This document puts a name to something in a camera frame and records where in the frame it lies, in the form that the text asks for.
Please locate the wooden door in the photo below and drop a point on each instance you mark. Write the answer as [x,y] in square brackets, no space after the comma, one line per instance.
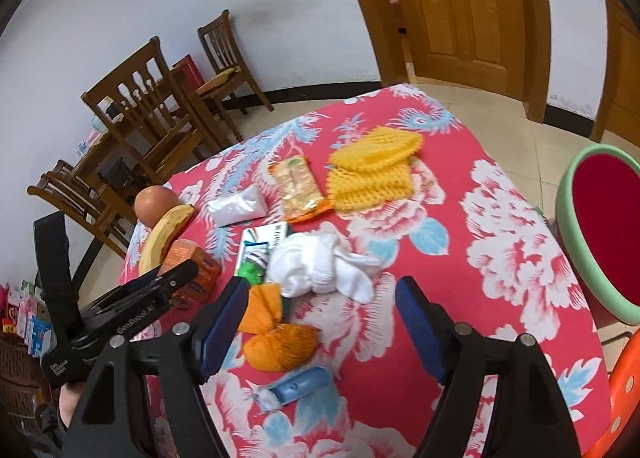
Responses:
[477,43]
[619,106]

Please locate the orange mesh cloth bundle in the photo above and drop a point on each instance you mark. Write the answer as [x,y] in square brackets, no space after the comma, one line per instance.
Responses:
[274,345]

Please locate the yellow seat cushion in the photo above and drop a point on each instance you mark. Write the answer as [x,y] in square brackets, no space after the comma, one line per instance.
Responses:
[216,82]

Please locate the left wooden chair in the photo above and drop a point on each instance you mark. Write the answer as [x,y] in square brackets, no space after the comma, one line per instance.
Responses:
[97,209]

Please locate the red green trash bin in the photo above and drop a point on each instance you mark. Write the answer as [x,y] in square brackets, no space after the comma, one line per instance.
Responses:
[597,214]

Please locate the yellow foam fruit net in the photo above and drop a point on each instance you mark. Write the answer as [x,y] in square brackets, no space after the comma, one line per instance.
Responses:
[372,170]

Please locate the white socks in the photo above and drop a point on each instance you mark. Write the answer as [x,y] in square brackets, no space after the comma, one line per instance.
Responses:
[317,263]

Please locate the white green medicine box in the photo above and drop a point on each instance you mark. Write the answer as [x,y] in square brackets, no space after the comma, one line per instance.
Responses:
[257,243]

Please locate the orange plastic stool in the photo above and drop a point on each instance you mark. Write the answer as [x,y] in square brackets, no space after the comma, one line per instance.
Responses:
[624,389]

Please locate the red apple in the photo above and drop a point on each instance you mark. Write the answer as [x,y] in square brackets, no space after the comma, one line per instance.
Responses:
[152,203]

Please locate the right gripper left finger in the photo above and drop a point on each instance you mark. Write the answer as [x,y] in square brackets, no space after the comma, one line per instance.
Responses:
[113,416]

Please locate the orange cardboard box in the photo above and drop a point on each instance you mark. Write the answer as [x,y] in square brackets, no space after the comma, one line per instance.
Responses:
[198,281]

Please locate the green blue small bottle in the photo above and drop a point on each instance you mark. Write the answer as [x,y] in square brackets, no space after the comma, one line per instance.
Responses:
[252,271]

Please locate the orange cracker packet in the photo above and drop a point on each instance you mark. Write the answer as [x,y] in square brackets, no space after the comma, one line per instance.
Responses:
[301,196]

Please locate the white plastic packet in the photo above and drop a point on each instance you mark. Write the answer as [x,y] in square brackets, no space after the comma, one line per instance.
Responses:
[242,206]

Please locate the yellow banana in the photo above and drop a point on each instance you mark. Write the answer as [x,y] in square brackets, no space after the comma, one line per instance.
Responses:
[163,235]

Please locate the colourful packages on shelf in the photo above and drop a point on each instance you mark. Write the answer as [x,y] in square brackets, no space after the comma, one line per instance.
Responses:
[24,316]

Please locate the near wooden chair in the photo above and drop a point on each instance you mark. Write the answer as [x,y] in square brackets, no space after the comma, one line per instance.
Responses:
[145,107]

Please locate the red floral tablecloth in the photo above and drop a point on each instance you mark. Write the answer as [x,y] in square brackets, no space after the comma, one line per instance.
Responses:
[469,238]

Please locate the far wooden chair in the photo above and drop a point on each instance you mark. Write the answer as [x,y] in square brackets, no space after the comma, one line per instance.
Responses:
[222,51]

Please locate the wooden chair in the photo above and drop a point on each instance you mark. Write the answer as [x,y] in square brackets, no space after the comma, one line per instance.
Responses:
[222,51]
[145,107]
[97,209]

